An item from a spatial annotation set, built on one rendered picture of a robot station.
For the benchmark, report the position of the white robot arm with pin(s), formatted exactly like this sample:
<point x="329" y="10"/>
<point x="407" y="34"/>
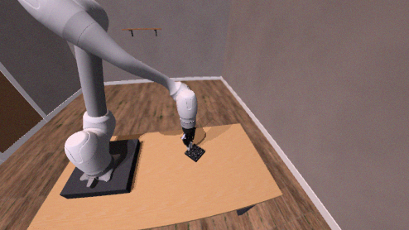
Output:
<point x="72" y="20"/>

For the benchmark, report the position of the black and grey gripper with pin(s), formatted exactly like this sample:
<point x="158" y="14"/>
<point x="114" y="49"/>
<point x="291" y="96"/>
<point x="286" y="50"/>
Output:
<point x="188" y="137"/>

